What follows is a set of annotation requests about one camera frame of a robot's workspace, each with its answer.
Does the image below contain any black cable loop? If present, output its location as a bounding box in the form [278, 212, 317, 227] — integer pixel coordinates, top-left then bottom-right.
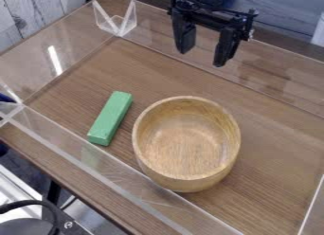
[0, 199, 62, 235]

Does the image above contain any black metal table leg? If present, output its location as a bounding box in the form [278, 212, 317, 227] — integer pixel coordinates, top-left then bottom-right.
[46, 181, 62, 205]

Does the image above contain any green rectangular block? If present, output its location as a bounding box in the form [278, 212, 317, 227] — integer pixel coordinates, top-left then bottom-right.
[86, 91, 133, 146]

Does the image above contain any brown wooden bowl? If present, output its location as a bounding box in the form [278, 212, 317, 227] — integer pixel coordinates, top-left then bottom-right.
[132, 96, 241, 192]

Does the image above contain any blue object at left edge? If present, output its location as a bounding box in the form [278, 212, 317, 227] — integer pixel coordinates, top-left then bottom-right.
[0, 93, 16, 103]

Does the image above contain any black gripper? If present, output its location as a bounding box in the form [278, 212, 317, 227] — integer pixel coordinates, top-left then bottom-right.
[168, 0, 258, 67]

